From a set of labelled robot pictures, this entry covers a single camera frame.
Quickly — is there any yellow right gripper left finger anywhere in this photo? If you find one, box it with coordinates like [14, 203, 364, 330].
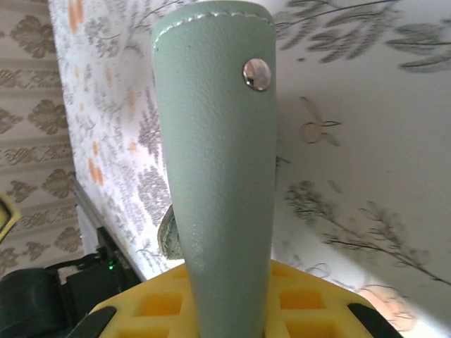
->
[68, 263, 202, 338]

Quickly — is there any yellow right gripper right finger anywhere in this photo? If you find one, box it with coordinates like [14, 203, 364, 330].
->
[264, 259, 404, 338]

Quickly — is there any green leather card holder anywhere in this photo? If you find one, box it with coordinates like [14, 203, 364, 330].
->
[150, 0, 280, 338]

